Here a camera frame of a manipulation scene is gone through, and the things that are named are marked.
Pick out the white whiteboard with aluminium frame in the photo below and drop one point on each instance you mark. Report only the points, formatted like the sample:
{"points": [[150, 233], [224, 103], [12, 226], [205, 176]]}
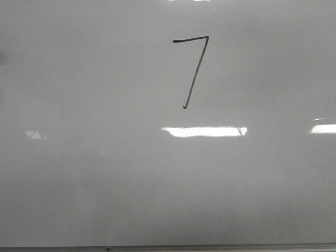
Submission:
{"points": [[128, 123]]}

